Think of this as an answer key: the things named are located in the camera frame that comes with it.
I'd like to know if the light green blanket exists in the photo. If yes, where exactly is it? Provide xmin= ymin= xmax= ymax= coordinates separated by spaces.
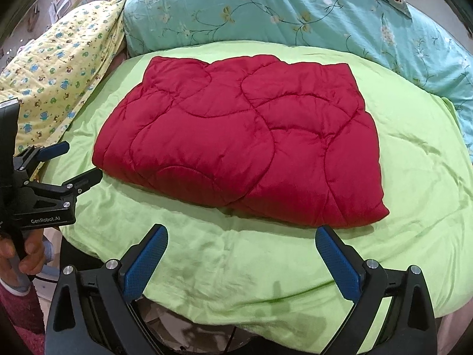
xmin=41 ymin=41 xmax=473 ymax=341

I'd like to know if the red quilted jacket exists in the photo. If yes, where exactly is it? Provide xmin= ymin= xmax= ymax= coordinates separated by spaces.
xmin=92 ymin=55 xmax=390 ymax=229

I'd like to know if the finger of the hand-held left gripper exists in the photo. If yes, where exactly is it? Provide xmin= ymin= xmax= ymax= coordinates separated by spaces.
xmin=15 ymin=141 xmax=70 ymax=178
xmin=22 ymin=168 xmax=102 ymax=202

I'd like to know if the light blue slipper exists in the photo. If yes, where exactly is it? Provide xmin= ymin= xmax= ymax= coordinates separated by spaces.
xmin=0 ymin=277 xmax=32 ymax=297

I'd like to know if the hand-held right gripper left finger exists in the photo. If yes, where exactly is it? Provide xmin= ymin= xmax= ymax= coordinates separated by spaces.
xmin=44 ymin=224 xmax=171 ymax=355

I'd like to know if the yellow printed cloth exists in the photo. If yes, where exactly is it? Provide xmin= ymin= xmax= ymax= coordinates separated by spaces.
xmin=0 ymin=0 xmax=130 ymax=156

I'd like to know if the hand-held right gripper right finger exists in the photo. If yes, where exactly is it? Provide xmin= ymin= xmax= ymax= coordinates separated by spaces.
xmin=316 ymin=225 xmax=438 ymax=355

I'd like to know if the person's left hand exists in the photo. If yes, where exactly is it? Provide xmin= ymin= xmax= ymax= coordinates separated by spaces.
xmin=0 ymin=229 xmax=50 ymax=285

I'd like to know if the pink rug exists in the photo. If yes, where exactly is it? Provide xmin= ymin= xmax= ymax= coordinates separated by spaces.
xmin=0 ymin=285 xmax=48 ymax=355

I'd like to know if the teal floral quilt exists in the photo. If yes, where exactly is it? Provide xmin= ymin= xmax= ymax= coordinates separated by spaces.
xmin=122 ymin=0 xmax=473 ymax=156

